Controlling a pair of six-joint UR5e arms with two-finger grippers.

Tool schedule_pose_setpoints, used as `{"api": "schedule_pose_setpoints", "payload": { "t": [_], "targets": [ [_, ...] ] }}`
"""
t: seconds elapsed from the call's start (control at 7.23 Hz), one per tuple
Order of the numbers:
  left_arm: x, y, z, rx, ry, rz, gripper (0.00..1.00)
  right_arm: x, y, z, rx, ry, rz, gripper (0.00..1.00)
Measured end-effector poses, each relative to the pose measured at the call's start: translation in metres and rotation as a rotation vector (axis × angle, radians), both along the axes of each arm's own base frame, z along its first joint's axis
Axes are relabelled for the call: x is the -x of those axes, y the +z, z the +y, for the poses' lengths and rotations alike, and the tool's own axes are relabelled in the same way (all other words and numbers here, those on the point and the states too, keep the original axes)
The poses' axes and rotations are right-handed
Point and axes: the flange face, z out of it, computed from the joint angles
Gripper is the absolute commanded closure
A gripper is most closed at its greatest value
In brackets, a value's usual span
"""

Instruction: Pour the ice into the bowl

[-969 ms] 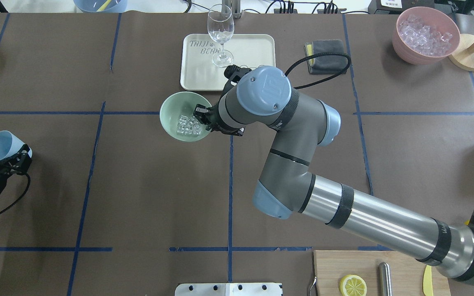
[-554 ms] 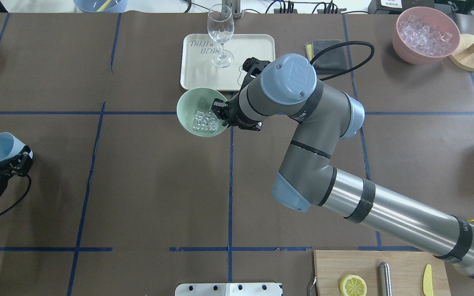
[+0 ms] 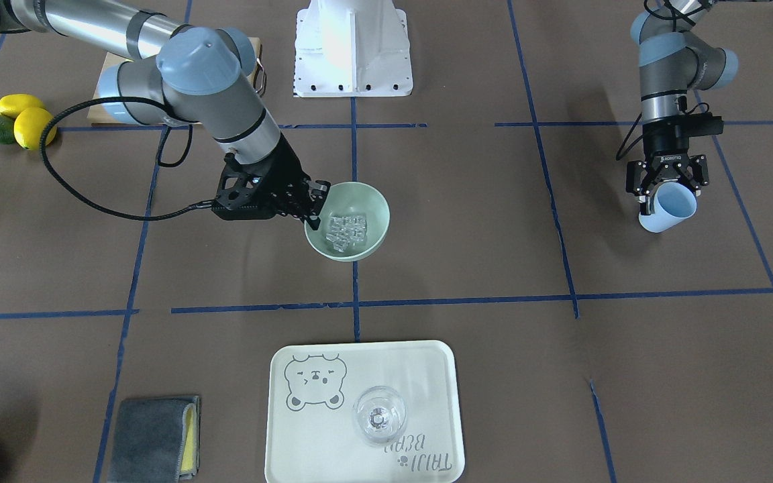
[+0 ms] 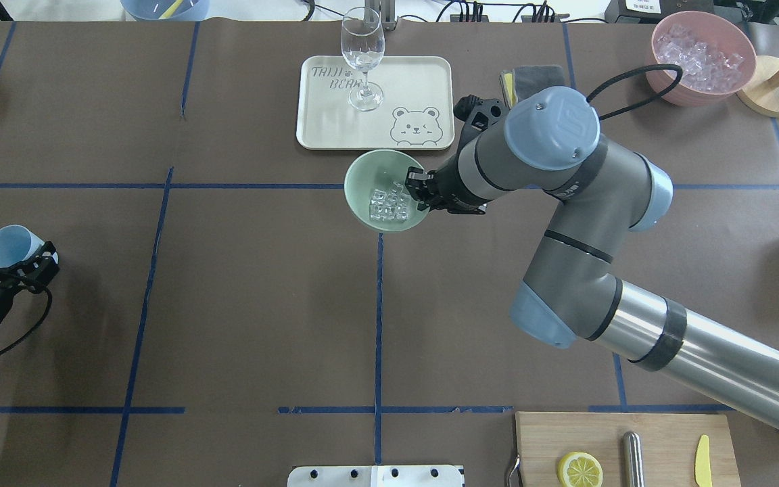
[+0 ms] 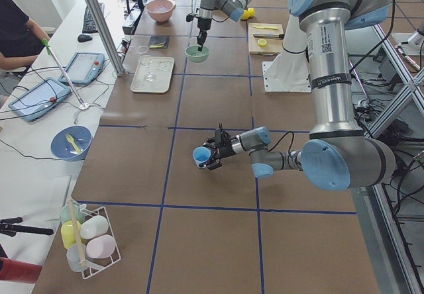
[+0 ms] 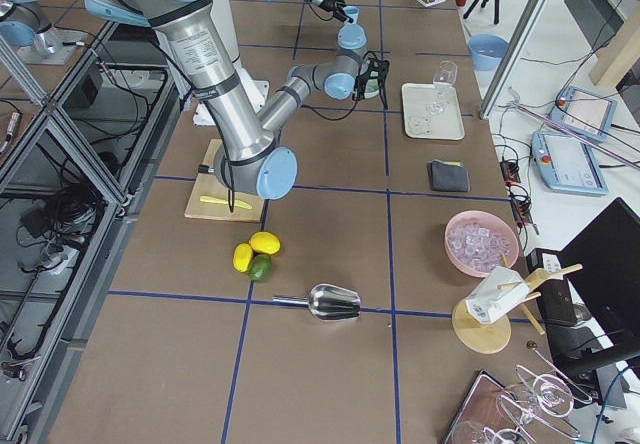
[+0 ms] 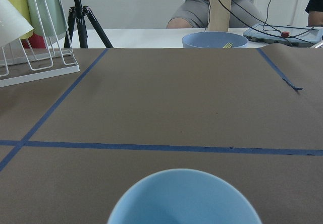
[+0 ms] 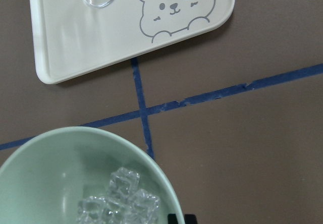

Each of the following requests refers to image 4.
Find wooden cutting board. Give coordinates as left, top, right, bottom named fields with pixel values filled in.
left=515, top=412, right=741, bottom=486

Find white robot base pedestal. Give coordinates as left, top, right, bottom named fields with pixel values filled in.
left=287, top=463, right=466, bottom=486

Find mint green bowl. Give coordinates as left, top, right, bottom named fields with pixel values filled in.
left=344, top=150, right=429, bottom=233

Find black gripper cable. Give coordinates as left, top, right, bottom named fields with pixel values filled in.
left=586, top=64, right=684, bottom=122

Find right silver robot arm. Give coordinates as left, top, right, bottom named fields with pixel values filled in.
left=406, top=86, right=779, bottom=431

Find clear ice cubes in cup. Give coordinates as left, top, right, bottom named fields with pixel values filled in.
left=369, top=181, right=412, bottom=223

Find cream bear tray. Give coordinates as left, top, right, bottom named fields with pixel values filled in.
left=296, top=55, right=455, bottom=151

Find half lemon slice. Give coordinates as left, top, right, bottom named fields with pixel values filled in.
left=556, top=451, right=604, bottom=486

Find blue bowl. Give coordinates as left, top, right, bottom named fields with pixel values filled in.
left=120, top=1, right=212, bottom=22

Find yellow plastic knife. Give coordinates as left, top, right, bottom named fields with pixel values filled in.
left=694, top=434, right=712, bottom=487

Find pink bowl with ice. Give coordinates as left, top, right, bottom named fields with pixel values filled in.
left=645, top=10, right=757, bottom=107

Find light blue cup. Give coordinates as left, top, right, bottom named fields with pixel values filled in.
left=0, top=225, right=45, bottom=268

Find clear wine glass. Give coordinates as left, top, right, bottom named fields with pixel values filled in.
left=340, top=6, right=385, bottom=112

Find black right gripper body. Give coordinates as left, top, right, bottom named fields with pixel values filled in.
left=426, top=95, right=506, bottom=214

